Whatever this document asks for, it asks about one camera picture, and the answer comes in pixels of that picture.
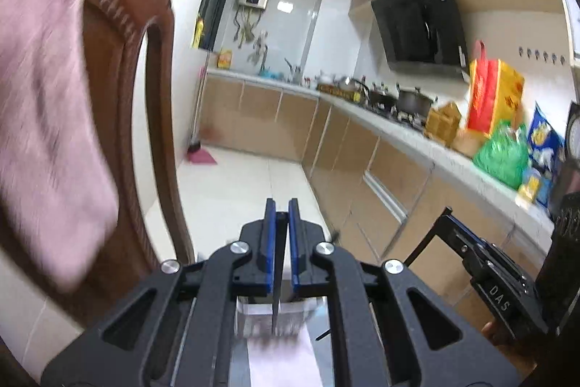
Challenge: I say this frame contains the black cooking pot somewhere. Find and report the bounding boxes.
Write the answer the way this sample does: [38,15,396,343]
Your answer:
[395,83,439,121]

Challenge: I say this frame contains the pink dustpan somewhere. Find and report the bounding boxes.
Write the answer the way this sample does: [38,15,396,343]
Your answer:
[186,137,216,165]

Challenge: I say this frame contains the kitchen base cabinets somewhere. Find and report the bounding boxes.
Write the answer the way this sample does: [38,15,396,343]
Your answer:
[196,69,552,327]

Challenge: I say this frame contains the brown wooden chair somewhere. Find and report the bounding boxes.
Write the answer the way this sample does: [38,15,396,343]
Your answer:
[0,0,201,387]

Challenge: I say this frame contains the blue snack bag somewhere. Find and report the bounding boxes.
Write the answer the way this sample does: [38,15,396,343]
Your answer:
[522,105,564,208]

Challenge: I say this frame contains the green plastic bag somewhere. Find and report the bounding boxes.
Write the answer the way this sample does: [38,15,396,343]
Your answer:
[473,120,529,190]

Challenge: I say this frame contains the yellow box on counter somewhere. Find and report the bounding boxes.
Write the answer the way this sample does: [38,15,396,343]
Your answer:
[216,49,233,70]

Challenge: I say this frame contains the grey pink patterned cloth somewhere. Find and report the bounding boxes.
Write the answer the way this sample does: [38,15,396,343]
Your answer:
[227,325,335,386]

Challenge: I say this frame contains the red yellow shopping bag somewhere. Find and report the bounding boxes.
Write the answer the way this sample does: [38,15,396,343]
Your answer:
[466,40,525,136]

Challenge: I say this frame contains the wooden knife block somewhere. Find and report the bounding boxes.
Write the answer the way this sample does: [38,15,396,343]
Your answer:
[423,101,462,147]

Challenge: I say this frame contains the person's right hand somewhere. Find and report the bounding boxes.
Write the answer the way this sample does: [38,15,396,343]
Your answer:
[481,319,536,362]

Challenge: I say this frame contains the black wok pan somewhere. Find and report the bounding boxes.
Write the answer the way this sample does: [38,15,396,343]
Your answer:
[353,79,397,111]

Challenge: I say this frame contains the pink towel on chair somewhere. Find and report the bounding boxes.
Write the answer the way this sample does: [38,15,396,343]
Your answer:
[1,0,118,292]

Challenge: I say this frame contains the white plastic utensil caddy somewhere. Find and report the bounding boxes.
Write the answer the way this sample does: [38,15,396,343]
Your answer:
[234,297,326,339]

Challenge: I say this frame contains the black range hood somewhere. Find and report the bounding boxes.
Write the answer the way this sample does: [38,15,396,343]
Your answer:
[370,0,469,82]

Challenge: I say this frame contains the yellow detergent bottle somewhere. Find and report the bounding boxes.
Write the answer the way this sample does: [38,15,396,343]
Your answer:
[191,15,204,49]

